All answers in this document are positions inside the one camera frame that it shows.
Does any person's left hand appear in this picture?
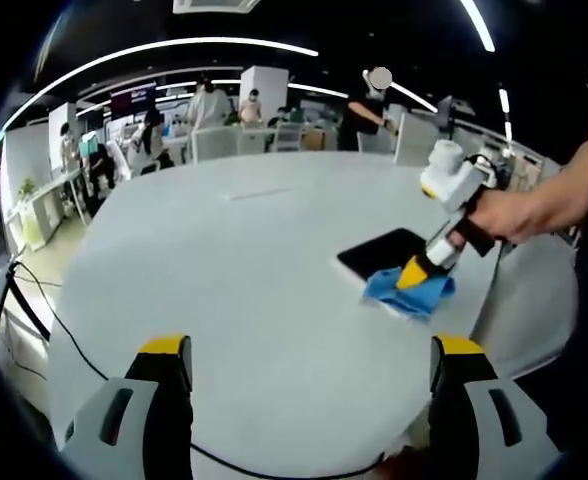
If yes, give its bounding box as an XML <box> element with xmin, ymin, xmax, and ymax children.
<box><xmin>376</xmin><ymin>444</ymin><xmax>433</xmax><ymax>480</ymax></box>

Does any black cable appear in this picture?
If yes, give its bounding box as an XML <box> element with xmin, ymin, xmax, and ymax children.
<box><xmin>11</xmin><ymin>259</ymin><xmax>388</xmax><ymax>479</ymax></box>

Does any straight ceiling light strip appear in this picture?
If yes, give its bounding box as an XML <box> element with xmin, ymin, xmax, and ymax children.
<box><xmin>461</xmin><ymin>0</ymin><xmax>496</xmax><ymax>54</ymax></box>

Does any wide white pillar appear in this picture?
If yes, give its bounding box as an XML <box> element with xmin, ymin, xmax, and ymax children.
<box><xmin>238</xmin><ymin>64</ymin><xmax>290</xmax><ymax>126</ymax></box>

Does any dark mirror with white frame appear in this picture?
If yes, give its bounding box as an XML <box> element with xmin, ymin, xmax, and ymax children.
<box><xmin>336</xmin><ymin>227</ymin><xmax>433</xmax><ymax>325</ymax></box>

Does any white mesh office chair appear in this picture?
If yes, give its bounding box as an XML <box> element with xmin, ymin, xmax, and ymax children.
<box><xmin>276</xmin><ymin>122</ymin><xmax>305</xmax><ymax>152</ymax></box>

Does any black tripod stand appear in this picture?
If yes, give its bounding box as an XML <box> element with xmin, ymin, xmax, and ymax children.
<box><xmin>0</xmin><ymin>259</ymin><xmax>50</xmax><ymax>341</ymax></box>

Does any person's right hand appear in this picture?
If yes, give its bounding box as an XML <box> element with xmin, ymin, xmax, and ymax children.
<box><xmin>466</xmin><ymin>187</ymin><xmax>545</xmax><ymax>246</ymax></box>

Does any ceiling air conditioner vent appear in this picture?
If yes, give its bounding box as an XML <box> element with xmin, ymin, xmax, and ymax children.
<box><xmin>172</xmin><ymin>0</ymin><xmax>261</xmax><ymax>15</ymax></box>

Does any brown cardboard box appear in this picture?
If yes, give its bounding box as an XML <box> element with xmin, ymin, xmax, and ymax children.
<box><xmin>303</xmin><ymin>127</ymin><xmax>328</xmax><ymax>151</ymax></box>

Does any purple display screen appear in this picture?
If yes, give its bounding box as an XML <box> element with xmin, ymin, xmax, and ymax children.
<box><xmin>109</xmin><ymin>79</ymin><xmax>158</xmax><ymax>120</ymax></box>

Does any grey office chair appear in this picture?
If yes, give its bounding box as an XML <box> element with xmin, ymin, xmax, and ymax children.
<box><xmin>471</xmin><ymin>239</ymin><xmax>580</xmax><ymax>379</ymax></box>

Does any long curved ceiling light strip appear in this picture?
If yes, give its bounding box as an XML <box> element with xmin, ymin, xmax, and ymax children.
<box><xmin>3</xmin><ymin>37</ymin><xmax>320</xmax><ymax>132</ymax></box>

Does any white shelf unit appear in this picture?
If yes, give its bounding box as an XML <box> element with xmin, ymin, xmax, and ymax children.
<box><xmin>3</xmin><ymin>167</ymin><xmax>85</xmax><ymax>251</ymax></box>

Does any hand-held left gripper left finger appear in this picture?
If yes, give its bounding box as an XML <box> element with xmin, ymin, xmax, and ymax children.
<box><xmin>63</xmin><ymin>333</ymin><xmax>195</xmax><ymax>480</ymax></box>

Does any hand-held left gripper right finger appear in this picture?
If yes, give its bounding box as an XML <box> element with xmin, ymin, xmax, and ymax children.
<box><xmin>429</xmin><ymin>333</ymin><xmax>563</xmax><ymax>480</ymax></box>

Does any white desk partition panel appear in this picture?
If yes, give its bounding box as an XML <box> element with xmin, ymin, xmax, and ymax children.
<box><xmin>393</xmin><ymin>112</ymin><xmax>440</xmax><ymax>167</ymax></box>

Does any narrow white column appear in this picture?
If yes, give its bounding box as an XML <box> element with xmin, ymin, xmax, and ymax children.
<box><xmin>48</xmin><ymin>102</ymin><xmax>78</xmax><ymax>166</ymax></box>

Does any black monitor on stand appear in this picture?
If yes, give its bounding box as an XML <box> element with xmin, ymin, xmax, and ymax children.
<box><xmin>436</xmin><ymin>94</ymin><xmax>458</xmax><ymax>146</ymax></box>

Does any short ceiling light strip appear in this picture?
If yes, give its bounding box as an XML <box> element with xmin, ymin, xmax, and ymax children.
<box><xmin>388</xmin><ymin>81</ymin><xmax>439</xmax><ymax>114</ymax></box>

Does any blue cleaning cloth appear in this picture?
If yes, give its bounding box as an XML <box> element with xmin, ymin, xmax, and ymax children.
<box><xmin>362</xmin><ymin>267</ymin><xmax>458</xmax><ymax>319</ymax></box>

